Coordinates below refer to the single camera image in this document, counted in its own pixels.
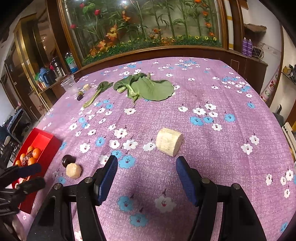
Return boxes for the speckled orange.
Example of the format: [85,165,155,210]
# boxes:
[20,154,26,162]

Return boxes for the edge orange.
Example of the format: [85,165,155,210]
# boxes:
[27,146,35,153]

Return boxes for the small orange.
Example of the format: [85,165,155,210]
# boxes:
[15,160,22,167]

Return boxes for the large dark red date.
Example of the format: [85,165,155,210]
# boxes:
[21,158,28,166]

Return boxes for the round sugarcane piece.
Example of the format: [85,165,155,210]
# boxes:
[66,163,82,179]

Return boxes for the dark plum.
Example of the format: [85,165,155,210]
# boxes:
[62,155,76,168]

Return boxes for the red tray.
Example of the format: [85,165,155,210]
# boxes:
[10,127,63,215]

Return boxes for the far right sugarcane piece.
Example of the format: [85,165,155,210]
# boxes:
[156,128,183,157]

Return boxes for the purple floral tablecloth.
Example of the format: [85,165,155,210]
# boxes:
[18,57,295,240]

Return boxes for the wooden cabinet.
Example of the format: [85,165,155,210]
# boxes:
[37,74,71,111]

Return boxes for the purple grape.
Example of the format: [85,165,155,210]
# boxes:
[77,94,84,101]

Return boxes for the small beige piece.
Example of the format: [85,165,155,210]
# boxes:
[83,84,91,91]

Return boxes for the small bok choy stalk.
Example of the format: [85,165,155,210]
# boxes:
[83,81,113,108]

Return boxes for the clear plastic cup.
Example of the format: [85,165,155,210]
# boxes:
[60,75,78,95]

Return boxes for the bok choy leaf bunch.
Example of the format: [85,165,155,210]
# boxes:
[113,73,175,102]

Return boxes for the blue jug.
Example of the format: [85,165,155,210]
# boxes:
[39,67,50,87]

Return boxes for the black kettle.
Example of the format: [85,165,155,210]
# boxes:
[43,70,56,87]

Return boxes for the steel thermos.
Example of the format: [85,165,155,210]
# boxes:
[50,56,66,77]

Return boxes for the green label water bottle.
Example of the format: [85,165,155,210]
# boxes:
[65,52,78,73]

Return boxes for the purple bottles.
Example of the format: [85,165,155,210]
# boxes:
[242,37,253,57]

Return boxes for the flower aquarium display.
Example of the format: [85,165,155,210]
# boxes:
[57,0,226,66]

